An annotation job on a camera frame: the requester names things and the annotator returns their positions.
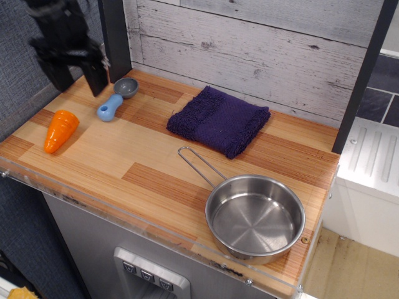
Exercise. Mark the grey dispenser button panel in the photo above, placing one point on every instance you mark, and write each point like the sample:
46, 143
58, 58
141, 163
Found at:
142, 278

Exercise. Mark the stainless steel pan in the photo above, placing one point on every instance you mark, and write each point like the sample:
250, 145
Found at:
254, 218

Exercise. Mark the dark left support post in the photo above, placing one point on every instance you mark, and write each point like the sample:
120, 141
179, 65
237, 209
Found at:
115, 38

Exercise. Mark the white toy sink unit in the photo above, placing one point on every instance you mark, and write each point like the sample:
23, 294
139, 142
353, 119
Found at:
363, 200

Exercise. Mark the yellow object at corner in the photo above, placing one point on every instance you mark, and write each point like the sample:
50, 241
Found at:
21, 293

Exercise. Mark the dark support post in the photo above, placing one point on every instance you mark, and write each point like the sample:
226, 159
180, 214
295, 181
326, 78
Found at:
115, 38
373, 51

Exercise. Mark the dark right support post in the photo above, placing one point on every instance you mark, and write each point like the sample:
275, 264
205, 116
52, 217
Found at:
373, 51

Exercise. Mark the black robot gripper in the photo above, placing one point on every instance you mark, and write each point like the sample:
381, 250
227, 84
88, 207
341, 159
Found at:
65, 35

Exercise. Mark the clear acrylic edge guard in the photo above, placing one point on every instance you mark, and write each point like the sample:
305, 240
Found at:
92, 229

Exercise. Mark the orange plastic carrot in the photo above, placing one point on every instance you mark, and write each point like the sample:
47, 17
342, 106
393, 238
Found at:
61, 128

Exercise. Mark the blue handled grey spoon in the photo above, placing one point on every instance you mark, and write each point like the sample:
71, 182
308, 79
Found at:
123, 89

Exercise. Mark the purple folded towel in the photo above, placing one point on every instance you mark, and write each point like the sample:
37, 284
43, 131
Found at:
219, 121

